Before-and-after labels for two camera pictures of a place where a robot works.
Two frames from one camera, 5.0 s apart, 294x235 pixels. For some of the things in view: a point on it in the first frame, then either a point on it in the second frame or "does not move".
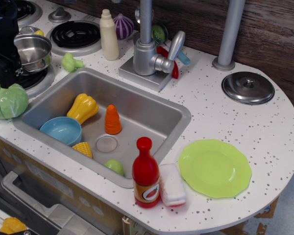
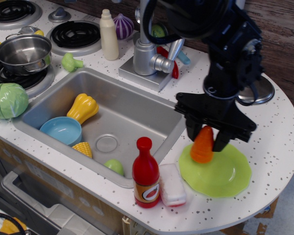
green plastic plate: (214, 168) does not move
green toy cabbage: (8, 103) does not move
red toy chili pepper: (163, 52) does not move
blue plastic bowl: (64, 129) does not move
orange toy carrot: (112, 123) -> (202, 150)
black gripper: (8, 70) -> (220, 113)
